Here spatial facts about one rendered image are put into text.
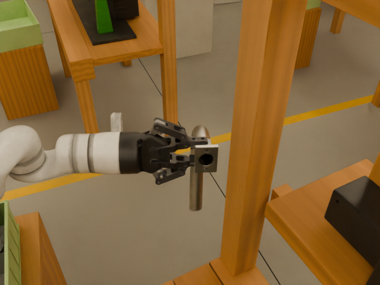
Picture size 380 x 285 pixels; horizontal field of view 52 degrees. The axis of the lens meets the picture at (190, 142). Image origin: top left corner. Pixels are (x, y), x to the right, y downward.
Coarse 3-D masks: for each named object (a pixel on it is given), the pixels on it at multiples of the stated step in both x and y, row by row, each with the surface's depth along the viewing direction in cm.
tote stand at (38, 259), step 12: (24, 216) 162; (36, 216) 162; (24, 228) 157; (36, 228) 157; (24, 240) 153; (36, 240) 153; (48, 240) 173; (24, 252) 149; (36, 252) 149; (48, 252) 167; (24, 264) 145; (36, 264) 145; (48, 264) 161; (24, 276) 141; (36, 276) 141; (48, 276) 156; (60, 276) 185
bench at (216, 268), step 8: (208, 264) 135; (216, 264) 135; (224, 264) 135; (192, 272) 132; (200, 272) 132; (208, 272) 132; (216, 272) 133; (224, 272) 132; (248, 272) 132; (256, 272) 132; (176, 280) 130; (184, 280) 130; (192, 280) 130; (200, 280) 130; (208, 280) 130; (216, 280) 130; (224, 280) 130; (232, 280) 130; (240, 280) 130; (248, 280) 130; (256, 280) 130; (264, 280) 130
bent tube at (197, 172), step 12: (192, 132) 78; (204, 132) 73; (204, 156) 72; (216, 156) 68; (192, 168) 85; (204, 168) 70; (216, 168) 69; (192, 180) 87; (192, 192) 88; (192, 204) 90
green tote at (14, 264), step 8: (0, 208) 147; (8, 208) 145; (0, 216) 149; (8, 216) 142; (0, 224) 152; (8, 224) 139; (16, 224) 154; (8, 232) 136; (16, 232) 150; (8, 240) 134; (16, 240) 147; (8, 248) 131; (16, 248) 144; (8, 256) 129; (16, 256) 141; (8, 264) 126; (16, 264) 139; (8, 272) 124; (16, 272) 136; (8, 280) 122; (16, 280) 132
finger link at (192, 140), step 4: (184, 132) 67; (188, 136) 69; (184, 140) 68; (188, 140) 68; (192, 140) 68; (196, 140) 68; (200, 140) 68; (204, 140) 68; (192, 144) 69; (196, 144) 69
